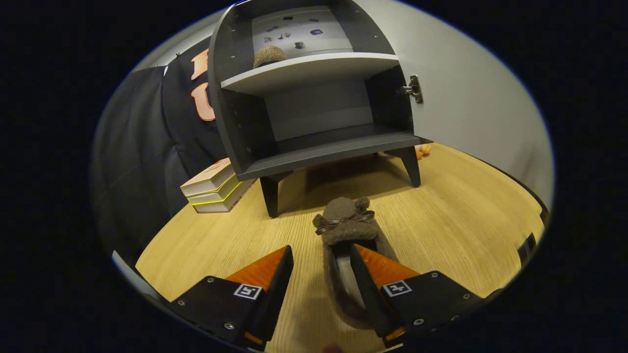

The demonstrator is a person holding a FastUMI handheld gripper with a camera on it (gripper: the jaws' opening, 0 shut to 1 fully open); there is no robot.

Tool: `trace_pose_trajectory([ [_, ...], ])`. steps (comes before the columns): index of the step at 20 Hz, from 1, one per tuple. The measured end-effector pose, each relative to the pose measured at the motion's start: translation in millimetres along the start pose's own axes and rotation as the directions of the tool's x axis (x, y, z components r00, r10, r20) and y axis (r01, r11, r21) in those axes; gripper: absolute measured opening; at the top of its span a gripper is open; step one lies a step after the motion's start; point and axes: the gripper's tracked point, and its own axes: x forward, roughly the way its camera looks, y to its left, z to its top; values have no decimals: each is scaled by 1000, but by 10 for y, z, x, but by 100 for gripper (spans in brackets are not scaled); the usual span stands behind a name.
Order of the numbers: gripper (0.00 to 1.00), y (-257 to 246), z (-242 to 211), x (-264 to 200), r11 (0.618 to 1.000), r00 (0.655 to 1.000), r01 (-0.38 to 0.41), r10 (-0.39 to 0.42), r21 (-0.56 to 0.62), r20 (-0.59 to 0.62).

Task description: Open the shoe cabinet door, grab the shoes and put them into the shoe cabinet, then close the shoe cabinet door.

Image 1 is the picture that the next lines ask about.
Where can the small orange object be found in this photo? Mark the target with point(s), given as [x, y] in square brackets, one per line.
[425, 148]

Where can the metal door hinge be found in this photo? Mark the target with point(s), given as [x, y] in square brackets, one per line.
[414, 89]

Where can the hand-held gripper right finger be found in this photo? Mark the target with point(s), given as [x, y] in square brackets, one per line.
[365, 294]

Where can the light grey cabinet shelf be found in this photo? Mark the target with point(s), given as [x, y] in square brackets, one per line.
[304, 68]

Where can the black backdrop cloth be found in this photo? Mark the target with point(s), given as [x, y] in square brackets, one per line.
[137, 147]

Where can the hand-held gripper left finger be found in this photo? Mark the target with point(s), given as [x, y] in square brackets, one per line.
[274, 299]

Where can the dark grey shoe cabinet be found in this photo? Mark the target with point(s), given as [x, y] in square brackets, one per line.
[245, 127]

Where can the beige shoe cabinet door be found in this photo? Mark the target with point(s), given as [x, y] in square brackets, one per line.
[466, 98]

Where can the brown fuzzy shoe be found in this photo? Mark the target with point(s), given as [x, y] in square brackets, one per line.
[343, 230]
[269, 55]

